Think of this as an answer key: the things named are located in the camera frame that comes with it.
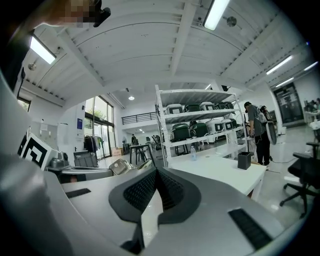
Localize glass entrance doors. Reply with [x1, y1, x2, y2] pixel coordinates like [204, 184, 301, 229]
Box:
[83, 95, 116, 161]

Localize black glass cabinet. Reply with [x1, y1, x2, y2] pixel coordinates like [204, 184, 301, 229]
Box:
[272, 83, 306, 126]

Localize black square pen holder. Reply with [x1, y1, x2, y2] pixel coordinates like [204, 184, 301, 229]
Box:
[237, 151, 252, 171]

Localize black balcony railing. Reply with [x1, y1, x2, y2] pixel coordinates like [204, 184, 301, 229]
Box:
[121, 111, 159, 125]

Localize person's dark top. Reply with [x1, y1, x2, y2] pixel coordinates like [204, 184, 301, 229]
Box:
[0, 29, 34, 91]

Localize black head-mounted camera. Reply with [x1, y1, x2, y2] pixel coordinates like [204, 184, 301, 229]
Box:
[92, 6, 112, 29]

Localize white table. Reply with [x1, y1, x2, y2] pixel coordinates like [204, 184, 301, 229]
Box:
[141, 151, 268, 249]

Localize group of rice cookers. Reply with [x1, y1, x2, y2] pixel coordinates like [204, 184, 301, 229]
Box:
[164, 100, 238, 143]

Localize white metal shelf rack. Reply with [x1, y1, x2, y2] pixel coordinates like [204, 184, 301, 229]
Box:
[154, 84, 249, 169]

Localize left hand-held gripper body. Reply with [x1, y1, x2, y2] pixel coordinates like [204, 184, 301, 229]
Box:
[16, 131, 60, 172]

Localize black frame table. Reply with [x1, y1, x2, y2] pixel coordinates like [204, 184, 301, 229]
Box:
[128, 143, 151, 166]

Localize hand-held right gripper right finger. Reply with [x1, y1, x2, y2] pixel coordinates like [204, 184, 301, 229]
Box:
[144, 166, 285, 256]

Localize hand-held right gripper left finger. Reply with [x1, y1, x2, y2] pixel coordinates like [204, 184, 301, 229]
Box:
[61, 167, 159, 256]

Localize fluorescent ceiling light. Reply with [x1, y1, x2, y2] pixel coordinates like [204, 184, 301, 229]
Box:
[202, 0, 231, 32]
[303, 60, 320, 72]
[265, 55, 294, 76]
[274, 77, 296, 89]
[29, 35, 57, 66]

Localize white floor fan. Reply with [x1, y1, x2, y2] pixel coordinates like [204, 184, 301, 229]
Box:
[264, 119, 287, 146]

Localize clothes rack with garments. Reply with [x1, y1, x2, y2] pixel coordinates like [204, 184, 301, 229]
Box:
[83, 134, 104, 154]

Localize grey plastic crate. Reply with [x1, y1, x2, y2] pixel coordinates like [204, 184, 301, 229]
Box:
[73, 152, 99, 169]

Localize black office chair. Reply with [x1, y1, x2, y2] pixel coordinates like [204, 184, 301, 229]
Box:
[279, 141, 320, 220]

